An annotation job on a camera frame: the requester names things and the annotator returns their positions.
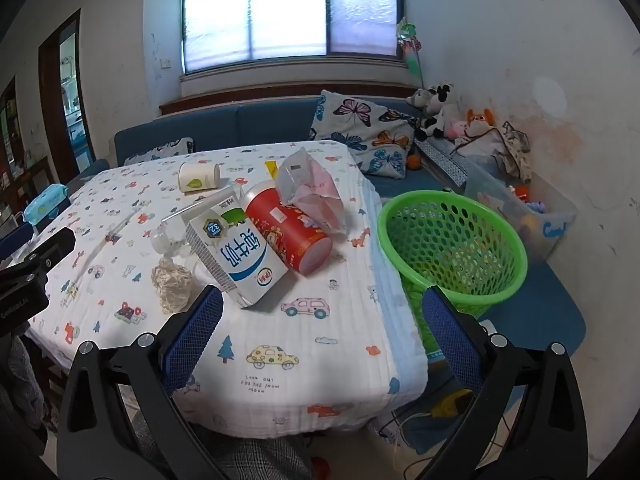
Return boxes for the pile of beige clothes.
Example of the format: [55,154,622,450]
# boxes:
[455,121,533,183]

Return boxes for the colourful pinwheel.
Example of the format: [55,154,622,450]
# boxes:
[395,17,426,91]

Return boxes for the blue wet wipes pack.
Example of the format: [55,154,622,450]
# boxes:
[22,184,69,223]

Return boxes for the clear plastic storage box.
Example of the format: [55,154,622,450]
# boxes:
[462,160,578,261]

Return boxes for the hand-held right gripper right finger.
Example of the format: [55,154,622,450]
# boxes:
[421,285,588,480]

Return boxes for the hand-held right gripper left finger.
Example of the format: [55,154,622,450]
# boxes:
[56,284,236,480]

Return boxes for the blue sofa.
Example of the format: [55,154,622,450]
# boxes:
[65,95,587,361]

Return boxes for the white milk carton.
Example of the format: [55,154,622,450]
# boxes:
[186,195,290,309]

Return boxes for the white paper cup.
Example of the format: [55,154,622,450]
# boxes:
[178,161,221,194]

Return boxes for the cow plush toy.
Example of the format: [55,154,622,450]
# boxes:
[417,82,461,142]

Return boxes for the green plastic basket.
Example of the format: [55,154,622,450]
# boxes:
[377,190,528,356]

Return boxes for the person's plaid trouser legs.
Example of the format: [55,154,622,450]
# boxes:
[135,410,321,480]

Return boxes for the person's left forearm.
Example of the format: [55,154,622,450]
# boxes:
[0,335,46,431]

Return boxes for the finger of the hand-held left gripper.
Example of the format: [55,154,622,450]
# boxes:
[0,227,77,281]

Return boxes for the beige tissue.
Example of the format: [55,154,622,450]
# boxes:
[151,255,193,315]

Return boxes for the clear pink plastic bag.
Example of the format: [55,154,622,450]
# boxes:
[275,146,347,238]

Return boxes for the wooden door frame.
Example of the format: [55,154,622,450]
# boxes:
[39,8,96,176]

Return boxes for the small patterned pillow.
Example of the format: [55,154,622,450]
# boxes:
[123,136,195,166]

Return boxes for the window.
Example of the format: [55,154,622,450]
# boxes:
[180,0,405,77]

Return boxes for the butterfly print pillow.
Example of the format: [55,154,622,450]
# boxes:
[309,90,420,179]

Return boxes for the orange fox plush toy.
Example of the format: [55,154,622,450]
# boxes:
[466,108,496,131]

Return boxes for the long clear plastic strip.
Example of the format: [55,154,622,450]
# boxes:
[70,207,151,286]

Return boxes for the long blue patterned cloth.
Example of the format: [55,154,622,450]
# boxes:
[414,137,468,186]

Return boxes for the wooden cabinet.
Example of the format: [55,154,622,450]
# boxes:
[0,76,31,186]

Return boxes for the red cylindrical can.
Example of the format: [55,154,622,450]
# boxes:
[244,181,334,276]

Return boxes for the yellow object on floor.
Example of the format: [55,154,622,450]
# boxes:
[432,390,473,418]

